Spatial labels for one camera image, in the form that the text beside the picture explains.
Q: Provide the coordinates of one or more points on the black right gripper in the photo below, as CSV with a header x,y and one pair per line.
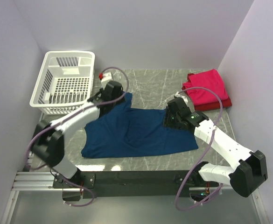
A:
x,y
167,122

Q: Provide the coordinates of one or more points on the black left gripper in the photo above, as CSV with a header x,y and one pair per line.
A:
x,y
120,100

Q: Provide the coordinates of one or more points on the blue t shirt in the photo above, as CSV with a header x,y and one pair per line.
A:
x,y
132,132

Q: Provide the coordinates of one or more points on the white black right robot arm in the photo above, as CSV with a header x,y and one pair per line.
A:
x,y
247,169

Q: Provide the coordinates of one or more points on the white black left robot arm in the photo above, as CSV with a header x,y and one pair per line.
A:
x,y
50,137

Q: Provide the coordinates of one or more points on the white plastic basket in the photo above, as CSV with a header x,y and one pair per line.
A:
x,y
64,82

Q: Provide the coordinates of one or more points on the pink folded t shirt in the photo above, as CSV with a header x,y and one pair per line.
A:
x,y
210,80

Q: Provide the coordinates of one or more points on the red folded t shirt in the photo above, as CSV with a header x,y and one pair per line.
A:
x,y
211,106

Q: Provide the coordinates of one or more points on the black base beam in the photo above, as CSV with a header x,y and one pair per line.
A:
x,y
133,183

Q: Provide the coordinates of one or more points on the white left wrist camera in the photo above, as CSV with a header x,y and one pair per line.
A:
x,y
105,78

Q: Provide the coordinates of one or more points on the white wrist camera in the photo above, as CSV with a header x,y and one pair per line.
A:
x,y
105,78
181,95

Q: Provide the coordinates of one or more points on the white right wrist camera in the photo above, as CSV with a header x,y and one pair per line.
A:
x,y
181,95

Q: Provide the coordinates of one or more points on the aluminium rail frame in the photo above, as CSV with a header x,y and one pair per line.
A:
x,y
33,200

